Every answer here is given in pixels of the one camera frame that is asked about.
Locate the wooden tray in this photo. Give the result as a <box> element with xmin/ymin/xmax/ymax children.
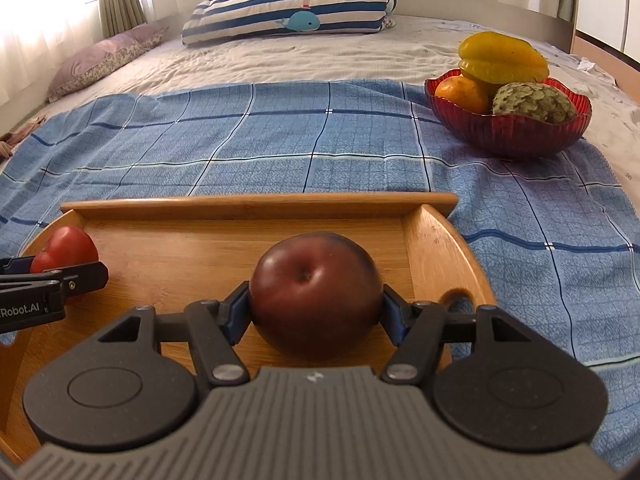
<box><xmin>0</xmin><ymin>192</ymin><xmax>498</xmax><ymax>466</ymax></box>

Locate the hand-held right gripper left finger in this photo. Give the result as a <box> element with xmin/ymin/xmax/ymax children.
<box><xmin>97</xmin><ymin>282</ymin><xmax>253</xmax><ymax>387</ymax></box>

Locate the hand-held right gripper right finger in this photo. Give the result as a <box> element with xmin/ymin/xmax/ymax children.
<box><xmin>380</xmin><ymin>282</ymin><xmax>538</xmax><ymax>387</ymax></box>

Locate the white sheer curtain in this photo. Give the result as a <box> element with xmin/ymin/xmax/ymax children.
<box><xmin>0</xmin><ymin>0</ymin><xmax>566</xmax><ymax>136</ymax></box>

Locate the red glass bowl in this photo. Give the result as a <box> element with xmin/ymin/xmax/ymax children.
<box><xmin>424</xmin><ymin>69</ymin><xmax>593</xmax><ymax>159</ymax></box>

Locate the green custard apple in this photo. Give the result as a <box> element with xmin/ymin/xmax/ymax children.
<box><xmin>492</xmin><ymin>81</ymin><xmax>578</xmax><ymax>125</ymax></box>

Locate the white cabinet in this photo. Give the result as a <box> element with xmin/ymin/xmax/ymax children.
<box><xmin>575</xmin><ymin>0</ymin><xmax>640</xmax><ymax>56</ymax></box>

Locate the wooden bed frame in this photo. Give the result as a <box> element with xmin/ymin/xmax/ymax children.
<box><xmin>572</xmin><ymin>30</ymin><xmax>640</xmax><ymax>93</ymax></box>

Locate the purple floral pillow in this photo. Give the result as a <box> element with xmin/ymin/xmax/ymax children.
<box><xmin>46</xmin><ymin>25</ymin><xmax>170</xmax><ymax>104</ymax></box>

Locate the small orange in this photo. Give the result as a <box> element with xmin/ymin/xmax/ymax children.
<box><xmin>434</xmin><ymin>75</ymin><xmax>492</xmax><ymax>115</ymax></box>

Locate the blue plaid blanket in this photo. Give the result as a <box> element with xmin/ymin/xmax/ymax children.
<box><xmin>0</xmin><ymin>80</ymin><xmax>640</xmax><ymax>466</ymax></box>

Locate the beige bed sheet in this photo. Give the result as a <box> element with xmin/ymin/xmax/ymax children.
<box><xmin>0</xmin><ymin>12</ymin><xmax>640</xmax><ymax>196</ymax></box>

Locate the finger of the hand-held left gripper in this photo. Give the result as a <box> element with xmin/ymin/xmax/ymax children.
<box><xmin>0</xmin><ymin>257</ymin><xmax>37</xmax><ymax>276</ymax></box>
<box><xmin>0</xmin><ymin>261</ymin><xmax>110</xmax><ymax>296</ymax></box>

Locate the dark red plum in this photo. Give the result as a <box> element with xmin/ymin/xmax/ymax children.
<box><xmin>248</xmin><ymin>231</ymin><xmax>385</xmax><ymax>361</ymax></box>

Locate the yellow starfruit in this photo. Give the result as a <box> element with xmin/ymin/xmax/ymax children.
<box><xmin>458</xmin><ymin>31</ymin><xmax>550</xmax><ymax>86</ymax></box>

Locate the grey bed headboard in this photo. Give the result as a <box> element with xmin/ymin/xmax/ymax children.
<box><xmin>390</xmin><ymin>0</ymin><xmax>576</xmax><ymax>53</ymax></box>

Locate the striped whale pillow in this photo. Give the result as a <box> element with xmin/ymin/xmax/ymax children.
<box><xmin>181</xmin><ymin>0</ymin><xmax>398</xmax><ymax>48</ymax></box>

